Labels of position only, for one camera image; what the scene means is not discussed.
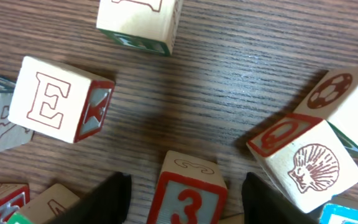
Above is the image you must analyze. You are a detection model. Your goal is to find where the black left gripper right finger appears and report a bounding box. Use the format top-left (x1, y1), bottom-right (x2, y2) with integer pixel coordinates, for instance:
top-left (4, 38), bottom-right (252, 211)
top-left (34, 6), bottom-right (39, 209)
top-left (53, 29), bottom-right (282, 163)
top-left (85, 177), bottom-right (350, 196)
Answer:
top-left (241, 172), bottom-right (317, 224)

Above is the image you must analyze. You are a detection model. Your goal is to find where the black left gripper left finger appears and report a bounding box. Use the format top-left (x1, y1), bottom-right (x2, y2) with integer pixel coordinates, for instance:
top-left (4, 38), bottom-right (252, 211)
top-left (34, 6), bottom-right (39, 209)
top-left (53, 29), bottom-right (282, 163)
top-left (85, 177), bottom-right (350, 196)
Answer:
top-left (50, 172), bottom-right (132, 224)

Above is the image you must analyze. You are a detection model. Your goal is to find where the red number 3 block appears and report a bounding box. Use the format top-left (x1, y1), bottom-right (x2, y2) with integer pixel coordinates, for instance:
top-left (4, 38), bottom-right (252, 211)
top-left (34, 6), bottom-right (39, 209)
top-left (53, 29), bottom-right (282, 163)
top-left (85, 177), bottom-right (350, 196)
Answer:
top-left (147, 151), bottom-right (228, 224)

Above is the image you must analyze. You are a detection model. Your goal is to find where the green number 4 block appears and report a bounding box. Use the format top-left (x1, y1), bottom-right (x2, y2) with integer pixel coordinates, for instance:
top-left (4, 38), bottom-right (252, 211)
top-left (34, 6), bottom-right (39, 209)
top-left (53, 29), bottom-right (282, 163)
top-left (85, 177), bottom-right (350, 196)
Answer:
top-left (7, 184), bottom-right (80, 224)

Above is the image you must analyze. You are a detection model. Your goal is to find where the plain wooden picture block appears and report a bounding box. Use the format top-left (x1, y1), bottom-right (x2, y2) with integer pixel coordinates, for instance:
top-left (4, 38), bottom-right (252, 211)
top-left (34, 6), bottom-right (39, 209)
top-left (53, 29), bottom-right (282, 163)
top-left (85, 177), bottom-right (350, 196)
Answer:
top-left (247, 113), bottom-right (358, 213)

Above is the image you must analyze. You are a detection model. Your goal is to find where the blue-top wooden block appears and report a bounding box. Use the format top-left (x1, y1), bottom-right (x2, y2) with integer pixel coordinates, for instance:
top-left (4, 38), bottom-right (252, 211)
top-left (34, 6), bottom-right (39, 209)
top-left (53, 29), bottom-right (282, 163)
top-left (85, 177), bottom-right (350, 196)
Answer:
top-left (319, 196), bottom-right (358, 224)

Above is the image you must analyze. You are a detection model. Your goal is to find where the butterfly picture wooden block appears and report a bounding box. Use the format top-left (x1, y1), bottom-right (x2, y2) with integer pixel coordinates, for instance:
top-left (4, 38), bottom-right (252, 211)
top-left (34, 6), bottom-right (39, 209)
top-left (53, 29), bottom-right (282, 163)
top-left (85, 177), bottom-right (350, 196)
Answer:
top-left (0, 184), bottom-right (30, 223)

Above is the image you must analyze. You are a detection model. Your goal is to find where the leaf picture wooden block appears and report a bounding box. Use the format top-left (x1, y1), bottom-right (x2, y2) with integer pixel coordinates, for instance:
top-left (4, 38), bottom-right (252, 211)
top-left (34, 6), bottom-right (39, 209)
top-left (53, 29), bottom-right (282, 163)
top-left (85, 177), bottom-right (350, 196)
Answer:
top-left (8, 56), bottom-right (115, 143)

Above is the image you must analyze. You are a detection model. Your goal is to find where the green letter R block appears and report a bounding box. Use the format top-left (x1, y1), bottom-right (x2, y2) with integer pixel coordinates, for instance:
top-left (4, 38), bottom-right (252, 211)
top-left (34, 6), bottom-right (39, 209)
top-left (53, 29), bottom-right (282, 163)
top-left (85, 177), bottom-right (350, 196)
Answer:
top-left (96, 0), bottom-right (183, 56)

